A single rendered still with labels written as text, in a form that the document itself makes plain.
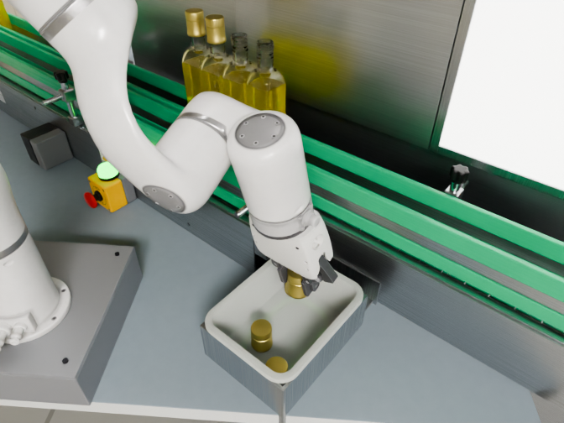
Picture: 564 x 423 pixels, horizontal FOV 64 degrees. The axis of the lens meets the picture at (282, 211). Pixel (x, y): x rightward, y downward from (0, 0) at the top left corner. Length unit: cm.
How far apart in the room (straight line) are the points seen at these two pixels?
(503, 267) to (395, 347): 23
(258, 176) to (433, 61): 44
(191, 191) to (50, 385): 43
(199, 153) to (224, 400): 43
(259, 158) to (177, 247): 58
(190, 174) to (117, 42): 13
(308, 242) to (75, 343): 40
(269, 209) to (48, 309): 43
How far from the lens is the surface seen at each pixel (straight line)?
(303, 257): 55
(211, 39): 90
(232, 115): 48
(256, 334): 74
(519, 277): 72
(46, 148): 128
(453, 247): 73
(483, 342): 80
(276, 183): 44
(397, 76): 84
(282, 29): 96
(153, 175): 44
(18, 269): 72
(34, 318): 79
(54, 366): 76
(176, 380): 78
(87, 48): 44
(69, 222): 112
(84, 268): 87
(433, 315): 81
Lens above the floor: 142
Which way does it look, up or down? 40 degrees down
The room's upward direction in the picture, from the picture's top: straight up
